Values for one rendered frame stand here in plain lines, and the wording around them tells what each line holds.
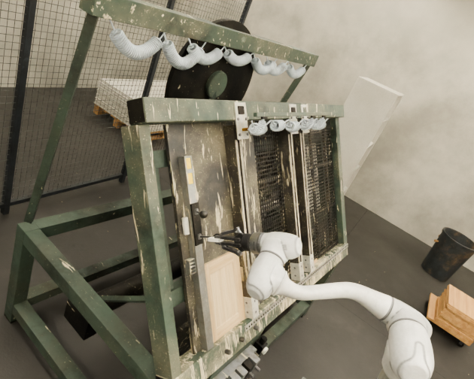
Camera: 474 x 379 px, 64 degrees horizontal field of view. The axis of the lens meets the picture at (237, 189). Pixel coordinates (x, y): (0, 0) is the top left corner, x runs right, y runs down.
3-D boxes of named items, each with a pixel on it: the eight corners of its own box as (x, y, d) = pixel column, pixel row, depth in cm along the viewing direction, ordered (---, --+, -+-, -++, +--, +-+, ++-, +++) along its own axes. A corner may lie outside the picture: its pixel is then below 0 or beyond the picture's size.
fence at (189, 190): (201, 349, 187) (208, 351, 184) (177, 156, 174) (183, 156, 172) (208, 344, 191) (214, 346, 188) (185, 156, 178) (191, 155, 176)
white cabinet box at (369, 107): (325, 219, 585) (398, 95, 497) (293, 198, 604) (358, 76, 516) (335, 208, 636) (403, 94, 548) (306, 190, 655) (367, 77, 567)
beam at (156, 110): (129, 125, 152) (145, 122, 146) (125, 100, 151) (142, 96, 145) (333, 118, 329) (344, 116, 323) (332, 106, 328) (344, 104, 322)
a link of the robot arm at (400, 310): (394, 288, 148) (397, 310, 136) (436, 313, 147) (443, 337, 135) (375, 310, 154) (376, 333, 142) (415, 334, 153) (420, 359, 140)
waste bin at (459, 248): (451, 289, 539) (480, 256, 512) (414, 268, 557) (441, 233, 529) (451, 274, 585) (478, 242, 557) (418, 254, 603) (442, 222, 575)
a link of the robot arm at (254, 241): (260, 258, 151) (247, 256, 154) (271, 251, 158) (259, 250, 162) (258, 235, 150) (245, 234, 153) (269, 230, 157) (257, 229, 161)
